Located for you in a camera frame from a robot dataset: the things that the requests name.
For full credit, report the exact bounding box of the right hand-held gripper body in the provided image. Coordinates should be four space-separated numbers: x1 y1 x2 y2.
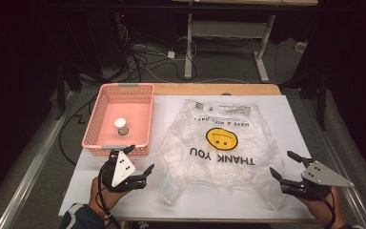
280 159 356 202

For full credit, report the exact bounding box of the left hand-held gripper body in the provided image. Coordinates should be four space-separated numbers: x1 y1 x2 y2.
98 149 148 194

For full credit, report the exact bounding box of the small jar with white lid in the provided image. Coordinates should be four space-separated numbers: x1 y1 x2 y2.
113 117 130 136

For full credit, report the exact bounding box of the pink plastic basket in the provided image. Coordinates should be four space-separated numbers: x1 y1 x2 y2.
81 82 155 157

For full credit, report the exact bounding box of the clear plastic bag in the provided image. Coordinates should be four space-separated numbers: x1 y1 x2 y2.
156 98 288 212

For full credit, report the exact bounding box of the person's right hand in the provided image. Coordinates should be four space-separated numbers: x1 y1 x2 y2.
297 186 346 229

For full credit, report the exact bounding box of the person's left hand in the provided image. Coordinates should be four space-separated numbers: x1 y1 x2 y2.
88 176 132 218

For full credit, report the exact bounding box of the black stand leg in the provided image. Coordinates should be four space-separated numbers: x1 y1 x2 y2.
55 60 67 121

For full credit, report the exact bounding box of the metal floor rail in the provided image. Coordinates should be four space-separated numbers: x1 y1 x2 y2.
309 94 366 229
0 90 79 229

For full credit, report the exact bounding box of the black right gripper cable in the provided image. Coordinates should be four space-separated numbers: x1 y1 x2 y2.
308 185 337 229

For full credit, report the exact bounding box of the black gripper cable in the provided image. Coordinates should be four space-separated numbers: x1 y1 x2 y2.
96 158 122 229
308 185 337 229

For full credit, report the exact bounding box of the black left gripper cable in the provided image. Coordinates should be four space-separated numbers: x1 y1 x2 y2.
96 158 122 229

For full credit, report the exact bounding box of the black floor cable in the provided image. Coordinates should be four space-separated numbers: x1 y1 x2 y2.
58 94 100 167

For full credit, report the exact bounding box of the tangle of floor cables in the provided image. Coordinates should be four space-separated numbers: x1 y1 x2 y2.
115 23 201 84

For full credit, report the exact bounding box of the white metal desk frame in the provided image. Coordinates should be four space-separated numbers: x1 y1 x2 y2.
171 0 319 84

